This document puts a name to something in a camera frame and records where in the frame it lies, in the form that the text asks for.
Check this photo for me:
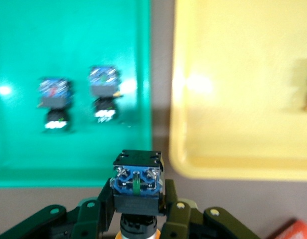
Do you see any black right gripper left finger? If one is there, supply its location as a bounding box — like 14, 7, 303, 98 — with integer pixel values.
0, 178, 117, 239

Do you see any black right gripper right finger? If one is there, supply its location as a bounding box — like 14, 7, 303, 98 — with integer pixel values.
159, 178, 263, 239

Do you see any green push button switch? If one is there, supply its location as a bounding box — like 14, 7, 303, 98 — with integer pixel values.
36, 76, 75, 134
88, 65, 123, 124

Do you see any green plastic tray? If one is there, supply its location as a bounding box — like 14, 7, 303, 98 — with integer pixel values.
0, 0, 154, 190

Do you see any yellow plastic tray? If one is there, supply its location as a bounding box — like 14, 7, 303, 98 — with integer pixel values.
168, 0, 307, 181

